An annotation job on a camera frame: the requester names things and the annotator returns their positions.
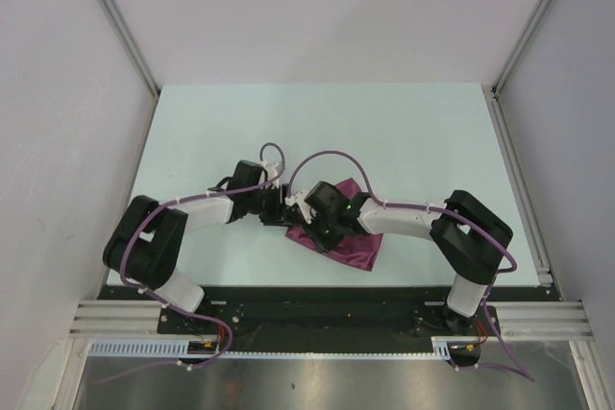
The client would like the purple cloth napkin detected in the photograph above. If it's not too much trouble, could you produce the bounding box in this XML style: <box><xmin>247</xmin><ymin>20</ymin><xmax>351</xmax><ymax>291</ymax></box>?
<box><xmin>285</xmin><ymin>179</ymin><xmax>382</xmax><ymax>272</ymax></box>

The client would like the light blue cable duct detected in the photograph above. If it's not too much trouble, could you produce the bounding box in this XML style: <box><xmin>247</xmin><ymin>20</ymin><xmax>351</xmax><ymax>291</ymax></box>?
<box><xmin>88</xmin><ymin>336</ymin><xmax>481</xmax><ymax>359</ymax></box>

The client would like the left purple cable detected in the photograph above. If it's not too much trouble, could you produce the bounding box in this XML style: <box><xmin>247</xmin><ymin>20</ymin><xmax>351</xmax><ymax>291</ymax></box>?
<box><xmin>90</xmin><ymin>142</ymin><xmax>289</xmax><ymax>385</ymax></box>

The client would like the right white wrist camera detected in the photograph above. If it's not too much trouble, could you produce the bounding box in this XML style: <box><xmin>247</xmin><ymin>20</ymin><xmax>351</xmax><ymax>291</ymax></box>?
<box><xmin>284</xmin><ymin>189</ymin><xmax>313</xmax><ymax>224</ymax></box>

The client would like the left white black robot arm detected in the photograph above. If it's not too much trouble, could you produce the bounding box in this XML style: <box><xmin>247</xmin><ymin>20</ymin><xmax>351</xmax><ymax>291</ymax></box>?
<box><xmin>102</xmin><ymin>160</ymin><xmax>285</xmax><ymax>333</ymax></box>

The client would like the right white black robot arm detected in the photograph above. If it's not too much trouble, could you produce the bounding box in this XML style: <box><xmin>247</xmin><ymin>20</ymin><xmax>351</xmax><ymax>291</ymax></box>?
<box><xmin>296</xmin><ymin>181</ymin><xmax>513</xmax><ymax>335</ymax></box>

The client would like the aluminium rail frame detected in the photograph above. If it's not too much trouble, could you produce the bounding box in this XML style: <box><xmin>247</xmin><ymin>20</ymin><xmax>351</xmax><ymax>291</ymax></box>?
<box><xmin>69</xmin><ymin>301</ymin><xmax>593</xmax><ymax>341</ymax></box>

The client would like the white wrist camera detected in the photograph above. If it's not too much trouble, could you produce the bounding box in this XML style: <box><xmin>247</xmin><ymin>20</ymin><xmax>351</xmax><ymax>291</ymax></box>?
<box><xmin>260</xmin><ymin>160</ymin><xmax>285</xmax><ymax>187</ymax></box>
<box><xmin>284</xmin><ymin>189</ymin><xmax>313</xmax><ymax>224</ymax></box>

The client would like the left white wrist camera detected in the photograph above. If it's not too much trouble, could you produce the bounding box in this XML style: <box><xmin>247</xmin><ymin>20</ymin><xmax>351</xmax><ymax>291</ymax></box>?
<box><xmin>260</xmin><ymin>160</ymin><xmax>285</xmax><ymax>187</ymax></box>

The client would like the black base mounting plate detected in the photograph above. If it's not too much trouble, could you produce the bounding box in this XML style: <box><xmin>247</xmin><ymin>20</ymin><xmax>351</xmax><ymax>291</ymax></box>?
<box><xmin>98</xmin><ymin>284</ymin><xmax>505</xmax><ymax>353</ymax></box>

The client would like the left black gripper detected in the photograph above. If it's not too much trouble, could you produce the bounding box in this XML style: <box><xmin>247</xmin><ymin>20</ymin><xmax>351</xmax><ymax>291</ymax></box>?
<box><xmin>245</xmin><ymin>183</ymin><xmax>303</xmax><ymax>227</ymax></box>

